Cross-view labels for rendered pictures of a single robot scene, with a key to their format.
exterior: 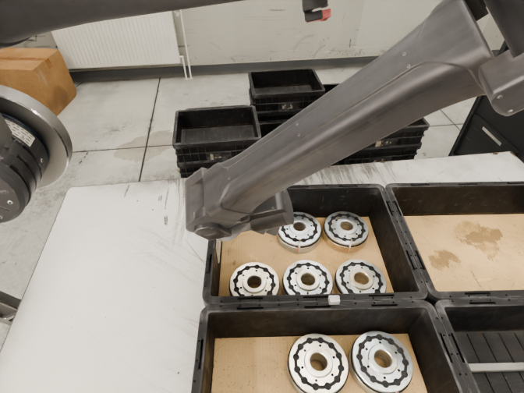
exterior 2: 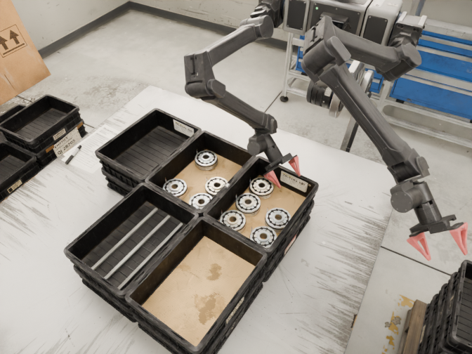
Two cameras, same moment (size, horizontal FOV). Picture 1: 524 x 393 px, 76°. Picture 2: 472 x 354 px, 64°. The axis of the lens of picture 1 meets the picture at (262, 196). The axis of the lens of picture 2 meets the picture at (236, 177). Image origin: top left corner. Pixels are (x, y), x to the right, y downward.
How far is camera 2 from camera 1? 1.42 m
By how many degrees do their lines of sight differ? 77
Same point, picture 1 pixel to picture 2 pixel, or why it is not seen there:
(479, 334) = not seen: hidden behind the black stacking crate
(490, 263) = (194, 291)
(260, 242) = (285, 206)
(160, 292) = not seen: hidden behind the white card
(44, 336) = (303, 148)
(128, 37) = not seen: outside the picture
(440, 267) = (212, 265)
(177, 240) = (329, 201)
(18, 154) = (318, 90)
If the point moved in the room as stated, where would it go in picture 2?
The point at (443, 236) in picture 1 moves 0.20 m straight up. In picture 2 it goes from (225, 287) to (223, 257)
